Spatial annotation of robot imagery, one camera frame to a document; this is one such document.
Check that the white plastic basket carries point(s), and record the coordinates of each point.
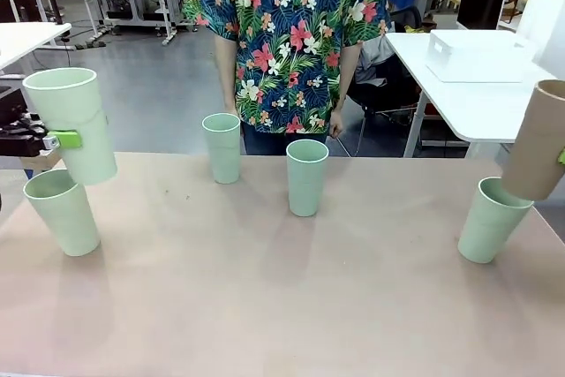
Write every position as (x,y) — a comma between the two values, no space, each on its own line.
(463,43)

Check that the light green plastic cup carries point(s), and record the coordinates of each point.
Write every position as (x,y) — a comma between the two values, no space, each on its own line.
(485,231)
(223,152)
(306,183)
(70,103)
(66,218)

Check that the person's right hand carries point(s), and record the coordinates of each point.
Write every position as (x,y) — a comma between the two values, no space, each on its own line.
(230,107)

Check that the person's left forearm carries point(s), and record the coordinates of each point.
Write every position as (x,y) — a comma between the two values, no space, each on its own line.
(348,77)

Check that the white side table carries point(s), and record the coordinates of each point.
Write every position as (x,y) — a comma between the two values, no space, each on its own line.
(485,103)

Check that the white rounded desk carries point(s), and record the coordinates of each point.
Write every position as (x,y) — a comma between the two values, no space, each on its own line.
(26,39)

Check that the black office chair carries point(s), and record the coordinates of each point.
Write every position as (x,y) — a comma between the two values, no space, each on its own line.
(375,99)

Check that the brown plastic cup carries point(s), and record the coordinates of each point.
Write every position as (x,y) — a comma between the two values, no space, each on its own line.
(534,143)

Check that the person's right forearm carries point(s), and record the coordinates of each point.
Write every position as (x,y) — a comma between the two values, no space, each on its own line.
(226,72)

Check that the person's left hand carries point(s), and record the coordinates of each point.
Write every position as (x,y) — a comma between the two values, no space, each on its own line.
(336,126)

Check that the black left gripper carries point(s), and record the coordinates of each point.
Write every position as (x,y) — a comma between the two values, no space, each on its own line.
(17,138)

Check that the black floor power strip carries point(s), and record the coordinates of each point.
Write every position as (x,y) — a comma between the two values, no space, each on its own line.
(90,44)

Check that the person in floral shirt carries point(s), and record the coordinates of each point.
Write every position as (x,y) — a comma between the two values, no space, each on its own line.
(287,41)

